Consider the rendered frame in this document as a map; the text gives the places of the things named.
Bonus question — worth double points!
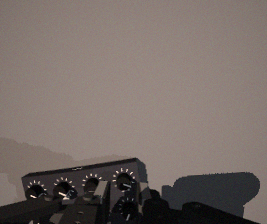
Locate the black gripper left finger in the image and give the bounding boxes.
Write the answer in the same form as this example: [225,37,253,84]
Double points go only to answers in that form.
[0,180,111,224]

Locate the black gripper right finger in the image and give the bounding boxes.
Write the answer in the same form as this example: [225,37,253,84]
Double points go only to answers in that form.
[136,182,260,224]

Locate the dark grey knob box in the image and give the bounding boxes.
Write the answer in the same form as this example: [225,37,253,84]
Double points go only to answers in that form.
[21,158,140,224]

